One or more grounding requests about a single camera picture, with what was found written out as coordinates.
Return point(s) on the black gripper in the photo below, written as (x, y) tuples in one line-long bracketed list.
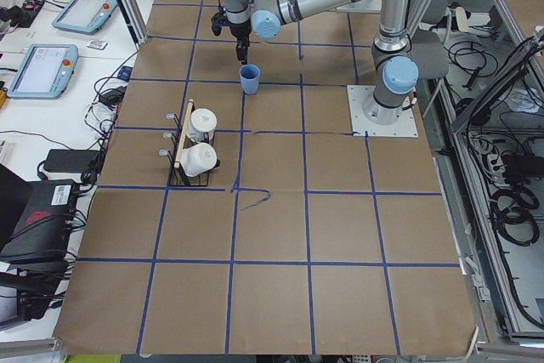
[(239, 31)]

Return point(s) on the light blue plastic cup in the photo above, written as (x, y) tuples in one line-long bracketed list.
[(250, 78)]

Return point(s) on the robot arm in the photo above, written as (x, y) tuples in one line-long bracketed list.
[(396, 74)]

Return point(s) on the white mug far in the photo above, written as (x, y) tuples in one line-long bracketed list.
[(203, 123)]

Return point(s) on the white mug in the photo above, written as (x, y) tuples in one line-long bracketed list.
[(198, 159), (203, 123)]

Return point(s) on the white mug near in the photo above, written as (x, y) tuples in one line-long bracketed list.
[(198, 159)]

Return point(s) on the teach pendant far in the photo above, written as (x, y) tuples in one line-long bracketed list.
[(84, 16)]

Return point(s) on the teach pendant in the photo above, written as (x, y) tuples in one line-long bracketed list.
[(44, 72), (84, 16)]

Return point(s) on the teach pendant near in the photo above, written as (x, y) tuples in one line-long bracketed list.
[(44, 72)]

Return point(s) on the black power adapter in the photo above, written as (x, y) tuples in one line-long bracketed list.
[(70, 161)]

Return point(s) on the black computer box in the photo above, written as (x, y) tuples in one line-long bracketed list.
[(36, 218)]

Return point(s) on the wooden rack handle rod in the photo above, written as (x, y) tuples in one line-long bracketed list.
[(183, 133)]

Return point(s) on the black wire mug rack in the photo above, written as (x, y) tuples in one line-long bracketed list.
[(177, 177)]

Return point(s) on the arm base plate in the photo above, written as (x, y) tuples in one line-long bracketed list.
[(370, 119)]

